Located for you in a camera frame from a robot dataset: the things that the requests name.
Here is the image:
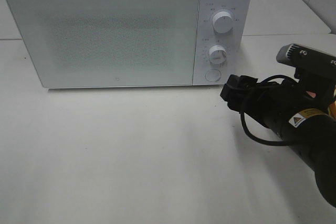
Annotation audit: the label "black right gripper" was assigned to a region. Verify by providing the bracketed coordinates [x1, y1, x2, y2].
[220, 74, 310, 140]

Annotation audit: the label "round door release button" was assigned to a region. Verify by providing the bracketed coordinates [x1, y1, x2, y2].
[205, 69, 222, 82]

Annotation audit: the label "white microwave door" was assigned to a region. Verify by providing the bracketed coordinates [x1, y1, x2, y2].
[7, 0, 198, 88]

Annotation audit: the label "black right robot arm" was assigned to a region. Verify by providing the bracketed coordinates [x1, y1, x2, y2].
[220, 74, 335, 206]

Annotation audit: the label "white lower microwave knob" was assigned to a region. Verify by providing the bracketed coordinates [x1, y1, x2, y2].
[209, 45, 227, 65]

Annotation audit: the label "white microwave knob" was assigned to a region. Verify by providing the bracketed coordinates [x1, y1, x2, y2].
[209, 45, 227, 65]
[212, 10, 233, 34]

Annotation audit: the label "white upper microwave knob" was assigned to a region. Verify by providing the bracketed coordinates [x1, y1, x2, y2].
[212, 10, 233, 34]

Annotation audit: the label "white microwave oven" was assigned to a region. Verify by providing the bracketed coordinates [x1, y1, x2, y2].
[6, 0, 250, 89]

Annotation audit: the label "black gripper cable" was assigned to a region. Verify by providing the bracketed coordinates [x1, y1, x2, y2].
[239, 74, 297, 147]

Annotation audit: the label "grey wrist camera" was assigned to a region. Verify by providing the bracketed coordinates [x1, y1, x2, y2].
[276, 44, 335, 80]

